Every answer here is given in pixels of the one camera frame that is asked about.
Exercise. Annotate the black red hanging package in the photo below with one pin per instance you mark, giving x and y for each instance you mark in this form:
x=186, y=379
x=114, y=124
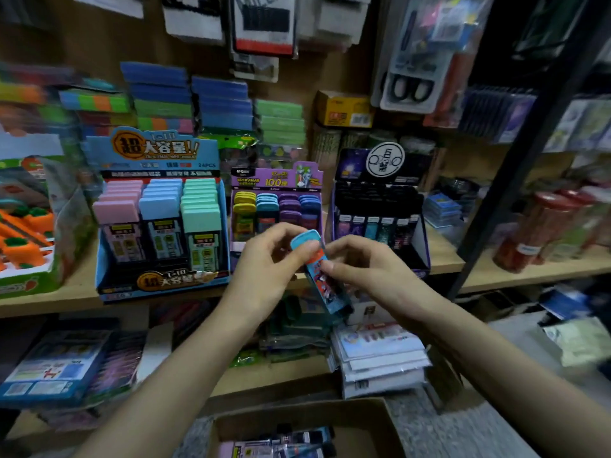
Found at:
x=264, y=23

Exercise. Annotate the black and white display box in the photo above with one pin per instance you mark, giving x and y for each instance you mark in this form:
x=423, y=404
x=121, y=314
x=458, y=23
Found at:
x=353, y=167

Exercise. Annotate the purple display box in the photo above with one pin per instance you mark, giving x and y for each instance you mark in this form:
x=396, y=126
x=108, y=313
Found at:
x=243, y=176

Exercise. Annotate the stack of white packets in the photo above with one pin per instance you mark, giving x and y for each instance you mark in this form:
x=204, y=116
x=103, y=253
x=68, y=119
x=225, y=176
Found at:
x=382, y=362

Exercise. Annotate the person's left hand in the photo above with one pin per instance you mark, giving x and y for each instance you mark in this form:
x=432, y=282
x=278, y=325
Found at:
x=258, y=276

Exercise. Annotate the row of dark blue refills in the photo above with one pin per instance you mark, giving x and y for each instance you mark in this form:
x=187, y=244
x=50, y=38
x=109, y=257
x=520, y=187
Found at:
x=496, y=114

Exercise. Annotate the small open brown carton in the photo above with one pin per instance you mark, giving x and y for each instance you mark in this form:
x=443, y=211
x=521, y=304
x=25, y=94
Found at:
x=447, y=381

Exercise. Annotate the blue display box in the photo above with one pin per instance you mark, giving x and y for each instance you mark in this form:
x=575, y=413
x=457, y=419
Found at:
x=153, y=148

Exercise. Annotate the hanging white blister package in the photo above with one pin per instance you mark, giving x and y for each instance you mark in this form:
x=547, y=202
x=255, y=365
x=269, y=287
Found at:
x=415, y=86

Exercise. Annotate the person's left forearm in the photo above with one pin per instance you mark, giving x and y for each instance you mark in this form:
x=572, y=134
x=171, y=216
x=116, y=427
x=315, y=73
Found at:
x=162, y=396

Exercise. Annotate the stack of green packets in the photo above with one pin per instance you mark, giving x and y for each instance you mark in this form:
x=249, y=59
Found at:
x=280, y=124

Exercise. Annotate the red cylinder containers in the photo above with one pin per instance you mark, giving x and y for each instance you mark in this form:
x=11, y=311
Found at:
x=535, y=233

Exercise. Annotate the hanging clear white package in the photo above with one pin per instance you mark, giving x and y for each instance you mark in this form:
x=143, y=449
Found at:
x=329, y=19

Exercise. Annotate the heap of green teal packs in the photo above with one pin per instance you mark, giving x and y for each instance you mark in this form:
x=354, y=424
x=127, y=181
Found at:
x=296, y=334

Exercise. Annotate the brown cardboard box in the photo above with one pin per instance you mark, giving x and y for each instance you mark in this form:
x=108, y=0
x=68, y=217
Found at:
x=372, y=420

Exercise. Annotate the orange carrot pen display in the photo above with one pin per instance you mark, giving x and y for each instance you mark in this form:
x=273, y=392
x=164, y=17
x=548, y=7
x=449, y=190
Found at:
x=29, y=243

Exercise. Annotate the pile of pencil lead cases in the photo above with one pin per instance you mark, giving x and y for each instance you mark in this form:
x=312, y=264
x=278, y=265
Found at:
x=286, y=443

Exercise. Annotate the person's right forearm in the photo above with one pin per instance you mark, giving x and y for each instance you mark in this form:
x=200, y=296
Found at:
x=515, y=377

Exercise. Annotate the yellow carton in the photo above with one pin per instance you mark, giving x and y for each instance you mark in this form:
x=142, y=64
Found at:
x=346, y=109

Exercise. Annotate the stack of multicoloured packets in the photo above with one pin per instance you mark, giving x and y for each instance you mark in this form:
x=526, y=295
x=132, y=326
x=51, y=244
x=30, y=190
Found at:
x=57, y=95

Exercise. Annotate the wooden shelf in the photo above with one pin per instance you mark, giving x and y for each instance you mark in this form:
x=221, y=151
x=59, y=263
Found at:
x=57, y=291

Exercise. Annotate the stack of blue packets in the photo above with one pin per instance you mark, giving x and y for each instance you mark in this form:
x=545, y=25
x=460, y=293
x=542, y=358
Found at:
x=224, y=105

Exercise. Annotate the person's right hand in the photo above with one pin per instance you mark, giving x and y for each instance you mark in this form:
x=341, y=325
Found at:
x=387, y=281

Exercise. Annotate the white card of black clips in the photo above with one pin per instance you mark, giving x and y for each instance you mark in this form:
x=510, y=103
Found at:
x=107, y=4
x=194, y=19

